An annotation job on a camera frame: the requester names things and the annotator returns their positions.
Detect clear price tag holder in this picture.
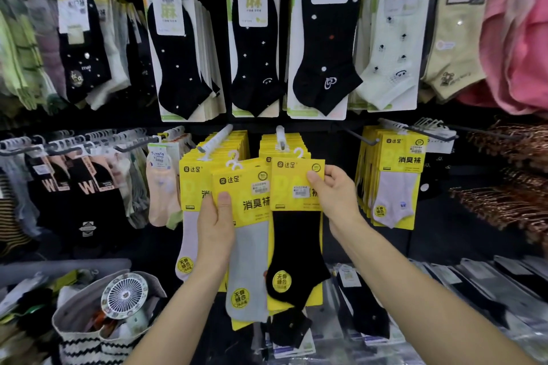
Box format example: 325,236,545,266
426,133,457,155

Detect bunch of striped socks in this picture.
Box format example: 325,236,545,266
0,163,39,257

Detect row of clear bagged socks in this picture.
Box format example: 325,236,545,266
252,255,548,365

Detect black dotted sock white card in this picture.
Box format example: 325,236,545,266
142,0,227,123

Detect row black socks peach cuffs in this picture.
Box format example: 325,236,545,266
25,129,151,246

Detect black dotted tall socks bunch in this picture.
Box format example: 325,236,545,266
55,0,131,111

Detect white plastic bin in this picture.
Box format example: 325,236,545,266
0,258,131,365

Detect row black socks white cards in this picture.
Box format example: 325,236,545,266
225,0,367,121

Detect pink garments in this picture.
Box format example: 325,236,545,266
456,0,548,115

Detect row of pastel hanging socks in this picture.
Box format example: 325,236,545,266
0,0,69,115

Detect person's left hand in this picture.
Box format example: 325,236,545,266
196,191,236,275

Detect yellow packet grey sock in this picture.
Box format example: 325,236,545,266
212,158,275,331

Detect black white zigzag tote bag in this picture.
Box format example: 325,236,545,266
52,270,168,365

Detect person's right forearm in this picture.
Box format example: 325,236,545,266
338,221,536,365

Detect white tipped peg hook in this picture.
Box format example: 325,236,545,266
196,124,234,161

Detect person's left forearm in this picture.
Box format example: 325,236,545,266
124,264,232,365

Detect cream dotted sock pack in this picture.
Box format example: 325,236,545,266
349,0,436,113

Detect heap of copper hangers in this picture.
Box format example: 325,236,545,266
449,120,548,246

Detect beige sock pack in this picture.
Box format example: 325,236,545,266
419,0,495,103

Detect bunch yellow sock packets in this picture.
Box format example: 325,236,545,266
175,130,251,282
259,133,311,160
354,125,429,231

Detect yellow packet black sock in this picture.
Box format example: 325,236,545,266
266,148,331,312

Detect white handheld fan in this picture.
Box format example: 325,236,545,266
100,273,150,321

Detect person's right hand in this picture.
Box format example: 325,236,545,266
307,165,365,241

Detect bunch of pastel sock packs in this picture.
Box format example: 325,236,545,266
145,129,194,231

